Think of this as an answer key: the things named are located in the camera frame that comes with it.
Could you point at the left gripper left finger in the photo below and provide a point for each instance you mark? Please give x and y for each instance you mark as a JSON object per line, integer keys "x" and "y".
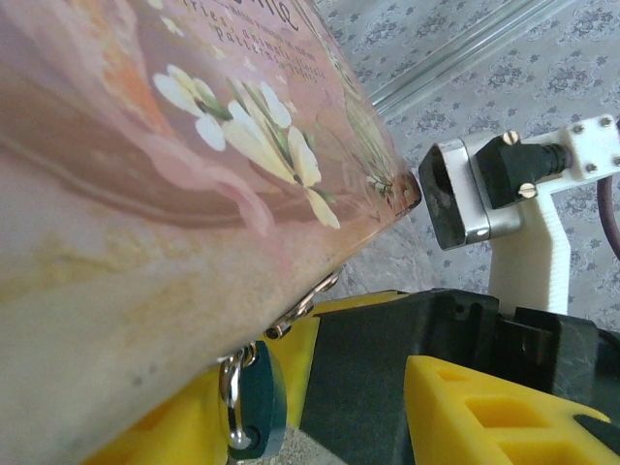
{"x": 164, "y": 431}

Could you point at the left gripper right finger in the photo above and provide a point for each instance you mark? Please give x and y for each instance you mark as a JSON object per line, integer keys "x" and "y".
{"x": 484, "y": 416}

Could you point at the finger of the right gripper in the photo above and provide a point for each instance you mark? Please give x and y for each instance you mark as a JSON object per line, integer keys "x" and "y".
{"x": 363, "y": 378}

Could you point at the teal padlock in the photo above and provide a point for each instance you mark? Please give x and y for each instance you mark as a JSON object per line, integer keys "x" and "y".
{"x": 269, "y": 387}

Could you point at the pink illustrated pouch bag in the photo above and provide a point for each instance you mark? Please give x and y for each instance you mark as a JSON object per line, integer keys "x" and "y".
{"x": 145, "y": 194}

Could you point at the silver box latch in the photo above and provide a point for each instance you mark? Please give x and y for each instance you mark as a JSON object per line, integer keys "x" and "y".
{"x": 305, "y": 302}

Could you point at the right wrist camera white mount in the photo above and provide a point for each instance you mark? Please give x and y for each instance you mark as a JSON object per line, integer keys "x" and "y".
{"x": 533, "y": 242}

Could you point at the aluminium corner post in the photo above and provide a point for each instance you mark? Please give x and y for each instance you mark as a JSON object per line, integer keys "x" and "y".
{"x": 460, "y": 63}

